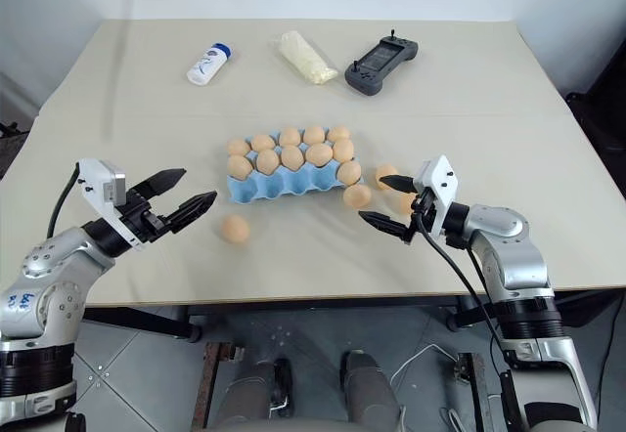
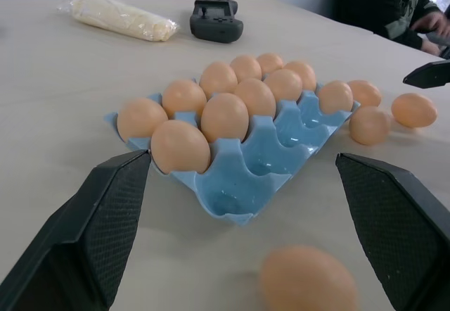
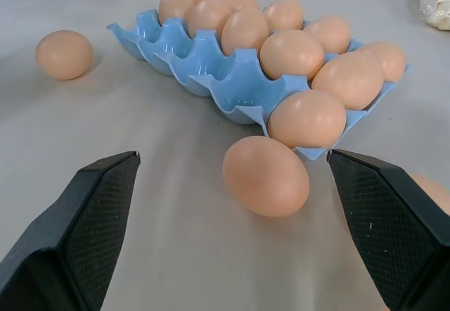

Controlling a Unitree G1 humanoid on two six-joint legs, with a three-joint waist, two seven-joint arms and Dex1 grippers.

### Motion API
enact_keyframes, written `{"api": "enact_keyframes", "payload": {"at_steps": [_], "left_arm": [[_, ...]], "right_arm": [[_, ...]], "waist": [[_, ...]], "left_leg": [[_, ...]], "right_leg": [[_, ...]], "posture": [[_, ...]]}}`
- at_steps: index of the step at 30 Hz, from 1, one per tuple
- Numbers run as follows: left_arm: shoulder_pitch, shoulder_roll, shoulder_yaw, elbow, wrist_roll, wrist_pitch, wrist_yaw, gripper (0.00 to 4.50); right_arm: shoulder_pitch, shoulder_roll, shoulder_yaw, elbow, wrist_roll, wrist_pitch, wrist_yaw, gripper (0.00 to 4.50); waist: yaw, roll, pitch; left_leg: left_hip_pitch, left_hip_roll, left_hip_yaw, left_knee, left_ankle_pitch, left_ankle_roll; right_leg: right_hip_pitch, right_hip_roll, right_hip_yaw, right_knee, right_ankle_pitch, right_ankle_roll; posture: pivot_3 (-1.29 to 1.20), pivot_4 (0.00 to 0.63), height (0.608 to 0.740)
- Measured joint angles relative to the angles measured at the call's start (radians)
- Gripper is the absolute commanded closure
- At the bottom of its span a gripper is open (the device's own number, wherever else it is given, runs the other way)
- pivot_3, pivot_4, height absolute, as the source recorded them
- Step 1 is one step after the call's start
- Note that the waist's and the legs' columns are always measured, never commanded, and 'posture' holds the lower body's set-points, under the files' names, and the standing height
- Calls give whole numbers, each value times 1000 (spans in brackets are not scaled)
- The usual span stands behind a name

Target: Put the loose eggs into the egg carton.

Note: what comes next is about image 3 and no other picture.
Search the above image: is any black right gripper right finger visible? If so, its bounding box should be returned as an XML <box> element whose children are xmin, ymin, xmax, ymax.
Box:
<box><xmin>326</xmin><ymin>148</ymin><xmax>450</xmax><ymax>311</ymax></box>

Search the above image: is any blue plastic egg tray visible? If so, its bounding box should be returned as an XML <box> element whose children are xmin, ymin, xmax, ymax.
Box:
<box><xmin>105</xmin><ymin>7</ymin><xmax>411</xmax><ymax>161</ymax></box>

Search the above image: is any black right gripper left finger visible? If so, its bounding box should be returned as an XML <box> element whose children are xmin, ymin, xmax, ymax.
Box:
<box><xmin>0</xmin><ymin>151</ymin><xmax>142</xmax><ymax>311</ymax></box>

